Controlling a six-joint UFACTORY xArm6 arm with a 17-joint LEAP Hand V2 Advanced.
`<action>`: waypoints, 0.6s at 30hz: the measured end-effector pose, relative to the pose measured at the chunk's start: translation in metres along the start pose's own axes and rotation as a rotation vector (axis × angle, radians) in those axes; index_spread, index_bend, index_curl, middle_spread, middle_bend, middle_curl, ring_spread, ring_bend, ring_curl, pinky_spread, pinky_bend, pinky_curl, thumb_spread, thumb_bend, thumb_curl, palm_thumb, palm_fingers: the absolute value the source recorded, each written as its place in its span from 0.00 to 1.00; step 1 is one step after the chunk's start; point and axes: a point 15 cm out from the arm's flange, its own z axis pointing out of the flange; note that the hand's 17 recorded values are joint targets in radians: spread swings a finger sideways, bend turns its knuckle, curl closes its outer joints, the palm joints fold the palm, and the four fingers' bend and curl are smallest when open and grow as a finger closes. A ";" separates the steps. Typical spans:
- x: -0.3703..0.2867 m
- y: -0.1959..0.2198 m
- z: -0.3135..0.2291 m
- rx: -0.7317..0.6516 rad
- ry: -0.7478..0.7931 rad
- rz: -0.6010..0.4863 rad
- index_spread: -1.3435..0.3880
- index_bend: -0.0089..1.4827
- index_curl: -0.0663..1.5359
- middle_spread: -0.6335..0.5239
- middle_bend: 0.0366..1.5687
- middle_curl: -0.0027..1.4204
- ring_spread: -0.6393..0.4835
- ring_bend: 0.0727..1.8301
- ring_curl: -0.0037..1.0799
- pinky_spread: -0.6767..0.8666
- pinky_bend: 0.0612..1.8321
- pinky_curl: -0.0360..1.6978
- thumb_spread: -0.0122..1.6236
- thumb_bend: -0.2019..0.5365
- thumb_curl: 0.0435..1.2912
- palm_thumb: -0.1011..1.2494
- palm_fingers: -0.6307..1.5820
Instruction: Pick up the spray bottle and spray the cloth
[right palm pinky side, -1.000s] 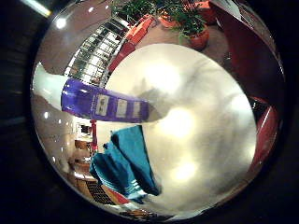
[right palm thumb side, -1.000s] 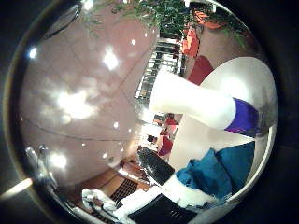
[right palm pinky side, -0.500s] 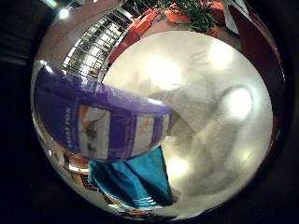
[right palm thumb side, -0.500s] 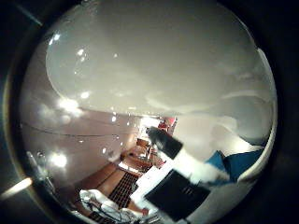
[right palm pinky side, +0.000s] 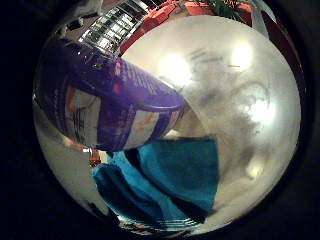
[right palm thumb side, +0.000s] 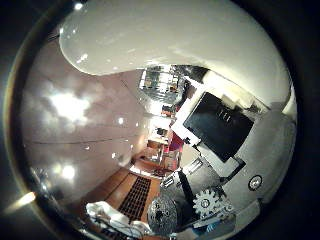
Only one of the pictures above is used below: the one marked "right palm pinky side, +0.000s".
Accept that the purple spray bottle white top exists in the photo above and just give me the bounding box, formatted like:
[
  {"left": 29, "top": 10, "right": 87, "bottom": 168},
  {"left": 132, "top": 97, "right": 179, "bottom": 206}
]
[{"left": 32, "top": 37, "right": 186, "bottom": 153}]

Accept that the black shelving unit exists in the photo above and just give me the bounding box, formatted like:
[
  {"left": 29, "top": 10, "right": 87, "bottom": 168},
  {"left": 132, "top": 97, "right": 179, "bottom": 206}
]
[{"left": 79, "top": 2, "right": 149, "bottom": 55}]

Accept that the blue cloth with white stripes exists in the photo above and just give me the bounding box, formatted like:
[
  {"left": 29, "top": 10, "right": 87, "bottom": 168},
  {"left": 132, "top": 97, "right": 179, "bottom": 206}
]
[{"left": 91, "top": 137, "right": 221, "bottom": 225}]

